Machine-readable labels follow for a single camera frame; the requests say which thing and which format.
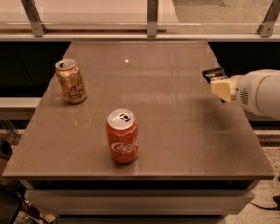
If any black rxbar chocolate bar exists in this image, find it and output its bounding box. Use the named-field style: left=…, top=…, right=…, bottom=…
left=202, top=67, right=229, bottom=103

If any white drawer front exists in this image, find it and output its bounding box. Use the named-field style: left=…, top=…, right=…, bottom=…
left=26, top=190, right=254, bottom=216

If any gold lacroix can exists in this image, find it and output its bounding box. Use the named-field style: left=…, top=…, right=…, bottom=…
left=55, top=59, right=87, bottom=104

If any metal rail bracket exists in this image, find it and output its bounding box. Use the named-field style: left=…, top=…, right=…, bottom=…
left=257, top=0, right=280, bottom=38
left=21, top=0, right=46, bottom=37
left=147, top=0, right=159, bottom=38

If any left metal rail bracket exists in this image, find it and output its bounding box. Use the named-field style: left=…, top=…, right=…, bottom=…
left=21, top=0, right=46, bottom=37

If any red coca-cola can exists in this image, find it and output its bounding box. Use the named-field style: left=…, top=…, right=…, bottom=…
left=106, top=109, right=139, bottom=164

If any dark round bin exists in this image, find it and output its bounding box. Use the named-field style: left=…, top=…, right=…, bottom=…
left=0, top=139, right=12, bottom=160

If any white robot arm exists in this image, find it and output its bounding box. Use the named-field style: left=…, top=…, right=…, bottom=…
left=210, top=69, right=280, bottom=120

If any right metal rail bracket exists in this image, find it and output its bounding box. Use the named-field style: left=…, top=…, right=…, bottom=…
left=257, top=0, right=280, bottom=38

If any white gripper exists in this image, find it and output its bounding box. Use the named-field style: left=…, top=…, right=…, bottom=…
left=211, top=71, right=266, bottom=115

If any middle metal rail bracket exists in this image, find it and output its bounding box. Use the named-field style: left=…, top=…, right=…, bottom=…
left=147, top=0, right=159, bottom=38

